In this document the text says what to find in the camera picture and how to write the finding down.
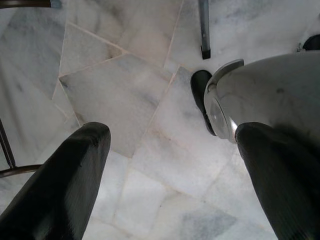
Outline silver robot left leg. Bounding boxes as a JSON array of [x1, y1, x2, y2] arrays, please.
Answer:
[[203, 50, 320, 166]]

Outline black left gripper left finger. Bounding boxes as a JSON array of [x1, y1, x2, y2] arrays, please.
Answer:
[[0, 121, 112, 240]]

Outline black robot foot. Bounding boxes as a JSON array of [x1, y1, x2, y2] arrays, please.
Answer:
[[301, 34, 320, 54], [189, 69, 219, 137]]

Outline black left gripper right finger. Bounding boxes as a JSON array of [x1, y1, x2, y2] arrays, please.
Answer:
[[235, 122, 320, 240]]

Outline silver metal clothes rack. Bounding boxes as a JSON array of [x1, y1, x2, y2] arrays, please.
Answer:
[[198, 0, 213, 60]]

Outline marble pattern folding table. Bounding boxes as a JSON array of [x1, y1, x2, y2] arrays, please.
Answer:
[[0, 0, 61, 179]]

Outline black robot left foot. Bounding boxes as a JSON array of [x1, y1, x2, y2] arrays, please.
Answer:
[[189, 69, 219, 137]]

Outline black robot right foot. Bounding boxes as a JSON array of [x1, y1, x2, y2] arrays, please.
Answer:
[[301, 34, 320, 54]]

